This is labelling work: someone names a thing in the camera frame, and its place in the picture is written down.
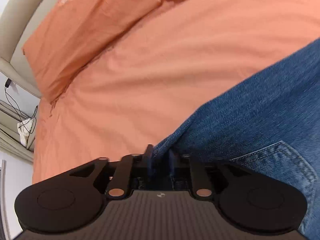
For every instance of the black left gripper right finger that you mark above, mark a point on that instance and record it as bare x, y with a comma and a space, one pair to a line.
206, 180

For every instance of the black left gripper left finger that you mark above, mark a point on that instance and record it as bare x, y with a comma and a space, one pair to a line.
115, 179

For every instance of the blue denim jeans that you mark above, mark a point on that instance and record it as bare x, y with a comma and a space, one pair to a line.
268, 123

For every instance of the white cloth on nightstand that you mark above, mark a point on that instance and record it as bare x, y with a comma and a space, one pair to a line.
25, 129

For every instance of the beige left nightstand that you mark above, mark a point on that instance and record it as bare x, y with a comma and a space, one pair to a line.
10, 137

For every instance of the orange bed sheet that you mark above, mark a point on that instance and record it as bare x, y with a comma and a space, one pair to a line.
152, 77

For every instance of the left orange pillow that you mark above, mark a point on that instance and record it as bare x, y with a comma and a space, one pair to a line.
73, 33

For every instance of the beige upholstered headboard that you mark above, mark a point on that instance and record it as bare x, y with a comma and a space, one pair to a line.
19, 20

